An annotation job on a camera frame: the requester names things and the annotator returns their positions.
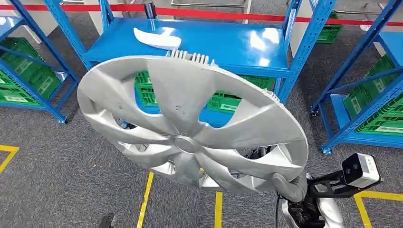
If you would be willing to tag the red barrier tape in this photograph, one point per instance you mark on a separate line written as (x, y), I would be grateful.
(220, 14)

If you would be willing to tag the blue steel shelf rack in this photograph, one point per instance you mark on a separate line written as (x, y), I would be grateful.
(8, 26)
(336, 108)
(220, 41)

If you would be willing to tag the white plastic trim part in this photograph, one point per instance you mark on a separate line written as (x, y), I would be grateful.
(157, 39)

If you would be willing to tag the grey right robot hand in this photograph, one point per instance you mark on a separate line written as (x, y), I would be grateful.
(292, 192)

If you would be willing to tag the black camera bracket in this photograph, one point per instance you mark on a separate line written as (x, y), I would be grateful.
(327, 185)

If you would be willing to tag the green plastic crate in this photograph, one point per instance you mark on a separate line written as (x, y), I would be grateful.
(387, 124)
(223, 102)
(371, 91)
(12, 94)
(144, 91)
(329, 33)
(19, 53)

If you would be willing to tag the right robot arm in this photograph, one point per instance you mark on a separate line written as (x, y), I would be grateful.
(330, 214)

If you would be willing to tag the silver plastic wheel cover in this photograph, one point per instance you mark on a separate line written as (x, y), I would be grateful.
(182, 94)

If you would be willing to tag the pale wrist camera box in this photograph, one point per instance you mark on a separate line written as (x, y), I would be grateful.
(362, 170)

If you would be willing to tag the dark barrier post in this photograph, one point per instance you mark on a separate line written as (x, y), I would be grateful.
(149, 9)

